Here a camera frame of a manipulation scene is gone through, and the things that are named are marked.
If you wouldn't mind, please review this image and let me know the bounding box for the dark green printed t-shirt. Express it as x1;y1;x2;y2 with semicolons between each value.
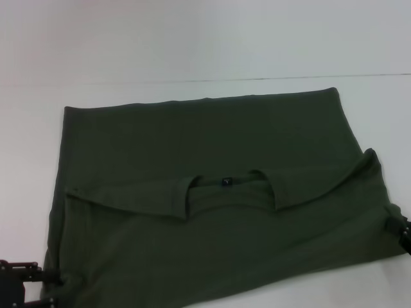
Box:
39;86;411;308

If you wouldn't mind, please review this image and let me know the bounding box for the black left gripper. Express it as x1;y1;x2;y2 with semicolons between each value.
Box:
0;259;64;308

